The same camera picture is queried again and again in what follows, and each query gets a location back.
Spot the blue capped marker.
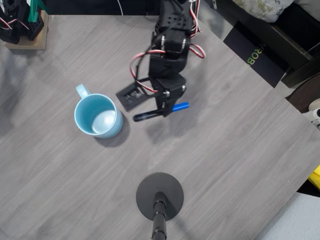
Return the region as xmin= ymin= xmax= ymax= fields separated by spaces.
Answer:
xmin=133 ymin=101 xmax=190 ymax=123

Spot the light blue mug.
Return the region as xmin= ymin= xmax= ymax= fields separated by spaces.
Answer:
xmin=73 ymin=83 xmax=124 ymax=140

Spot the black box with green letters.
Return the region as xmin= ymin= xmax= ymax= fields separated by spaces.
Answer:
xmin=222 ymin=20 xmax=291 ymax=89

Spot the camouflage pillow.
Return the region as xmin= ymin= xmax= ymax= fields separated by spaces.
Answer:
xmin=231 ymin=0 xmax=297 ymax=24

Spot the dark round chair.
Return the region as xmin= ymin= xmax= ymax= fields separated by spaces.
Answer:
xmin=284 ymin=72 xmax=320 ymax=115

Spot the wooden base board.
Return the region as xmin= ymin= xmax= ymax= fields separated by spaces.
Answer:
xmin=2 ymin=9 xmax=50 ymax=51

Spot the green clamp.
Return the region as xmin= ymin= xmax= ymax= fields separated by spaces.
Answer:
xmin=26 ymin=0 xmax=50 ymax=25

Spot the white gadget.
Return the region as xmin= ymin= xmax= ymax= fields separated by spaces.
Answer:
xmin=302 ymin=98 xmax=320 ymax=130

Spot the grey cushion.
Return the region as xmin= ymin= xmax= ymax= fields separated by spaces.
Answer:
xmin=293 ymin=0 xmax=320 ymax=16

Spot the yellow object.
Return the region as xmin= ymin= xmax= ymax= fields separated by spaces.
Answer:
xmin=307 ymin=164 xmax=320 ymax=190

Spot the light grey bedding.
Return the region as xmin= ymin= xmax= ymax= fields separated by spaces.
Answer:
xmin=254 ymin=191 xmax=320 ymax=240

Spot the black camera cable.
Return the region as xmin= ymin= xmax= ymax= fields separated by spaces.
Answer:
xmin=135 ymin=14 xmax=186 ymax=84

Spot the red white servo cable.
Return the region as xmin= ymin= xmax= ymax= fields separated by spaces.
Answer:
xmin=129 ymin=49 xmax=167 ymax=94
xmin=188 ymin=0 xmax=207 ymax=60

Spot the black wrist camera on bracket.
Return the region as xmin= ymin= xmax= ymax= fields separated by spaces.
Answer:
xmin=115 ymin=83 xmax=151 ymax=113

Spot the black round-base camera stand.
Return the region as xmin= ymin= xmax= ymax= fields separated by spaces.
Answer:
xmin=135 ymin=172 xmax=185 ymax=240

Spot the dark furniture frame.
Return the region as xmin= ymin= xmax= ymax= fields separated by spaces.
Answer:
xmin=202 ymin=0 xmax=320 ymax=88

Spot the white thin cord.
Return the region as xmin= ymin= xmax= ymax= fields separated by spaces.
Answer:
xmin=306 ymin=42 xmax=320 ymax=55

